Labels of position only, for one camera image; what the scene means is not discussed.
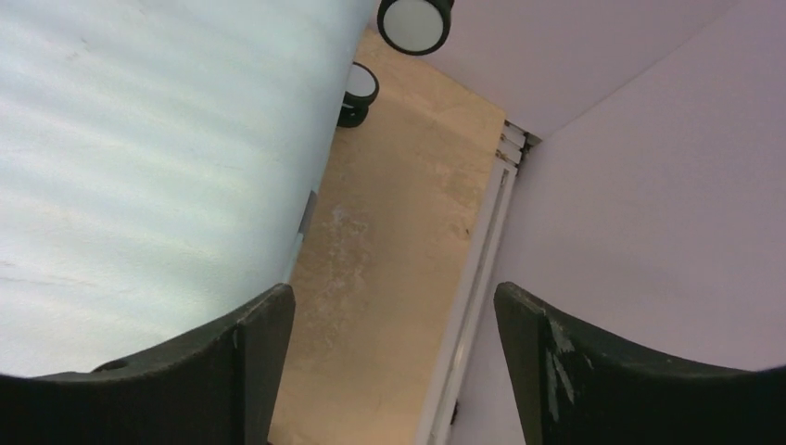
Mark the aluminium table edge rail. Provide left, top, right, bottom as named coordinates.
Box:
left=413, top=121, right=531, bottom=445

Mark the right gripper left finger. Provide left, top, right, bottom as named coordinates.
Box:
left=1, top=284, right=296, bottom=444

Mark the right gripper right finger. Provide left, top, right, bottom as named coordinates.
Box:
left=494, top=282, right=785, bottom=444

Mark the light blue suitcase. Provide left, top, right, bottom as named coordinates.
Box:
left=1, top=1, right=450, bottom=377

